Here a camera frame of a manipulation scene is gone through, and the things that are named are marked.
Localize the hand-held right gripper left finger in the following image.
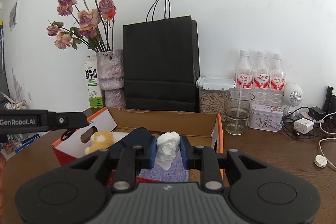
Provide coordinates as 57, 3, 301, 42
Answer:
70, 135, 158, 193

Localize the clear seed storage container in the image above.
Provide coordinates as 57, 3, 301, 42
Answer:
196, 76, 236, 122

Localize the grey wall panel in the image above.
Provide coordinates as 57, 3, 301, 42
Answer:
9, 0, 20, 31

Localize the mottled purple stone vase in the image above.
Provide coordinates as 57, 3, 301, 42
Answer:
96, 49, 126, 109

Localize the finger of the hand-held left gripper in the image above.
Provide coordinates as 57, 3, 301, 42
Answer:
47, 111, 90, 132

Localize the chargers and cables pile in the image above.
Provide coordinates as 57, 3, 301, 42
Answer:
282, 107, 318, 139

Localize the white yellow alpaca plush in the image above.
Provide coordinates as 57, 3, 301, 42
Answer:
84, 131, 118, 154

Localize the navy zip case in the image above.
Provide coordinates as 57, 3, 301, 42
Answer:
108, 127, 154, 159

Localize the white robot speaker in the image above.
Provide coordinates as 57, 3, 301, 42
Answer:
281, 83, 303, 115

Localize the person's left hand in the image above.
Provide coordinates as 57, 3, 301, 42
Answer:
0, 154, 6, 188

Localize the white tissue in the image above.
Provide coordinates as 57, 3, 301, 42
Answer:
156, 131, 181, 171

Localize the clear glass cup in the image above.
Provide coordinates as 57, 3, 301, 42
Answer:
224, 90, 255, 135

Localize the white wall charger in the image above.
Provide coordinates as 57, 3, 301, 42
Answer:
293, 119, 314, 136

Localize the black upright device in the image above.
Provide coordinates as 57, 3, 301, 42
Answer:
325, 86, 336, 114

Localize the white green milk carton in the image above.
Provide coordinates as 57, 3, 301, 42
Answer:
83, 54, 105, 109

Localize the white floral tin box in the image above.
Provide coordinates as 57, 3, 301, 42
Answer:
248, 104, 284, 132

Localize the dried pink rose bouquet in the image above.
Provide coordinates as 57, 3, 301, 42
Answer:
47, 0, 117, 52

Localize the clear water bottle red label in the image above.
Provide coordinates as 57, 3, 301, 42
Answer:
234, 50, 254, 94
270, 53, 286, 106
253, 51, 271, 106

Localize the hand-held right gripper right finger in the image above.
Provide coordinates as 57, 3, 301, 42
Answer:
179, 136, 265, 191

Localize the purple drawstring pouch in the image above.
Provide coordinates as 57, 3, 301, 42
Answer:
138, 161, 190, 183

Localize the black paper shopping bag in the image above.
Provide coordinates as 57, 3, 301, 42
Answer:
123, 0, 200, 113

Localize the red cardboard box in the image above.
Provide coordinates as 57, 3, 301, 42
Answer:
51, 107, 224, 182

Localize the white round charging puck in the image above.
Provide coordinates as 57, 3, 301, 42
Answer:
314, 154, 327, 168

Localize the black charger block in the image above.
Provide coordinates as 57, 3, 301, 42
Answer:
309, 106, 326, 119

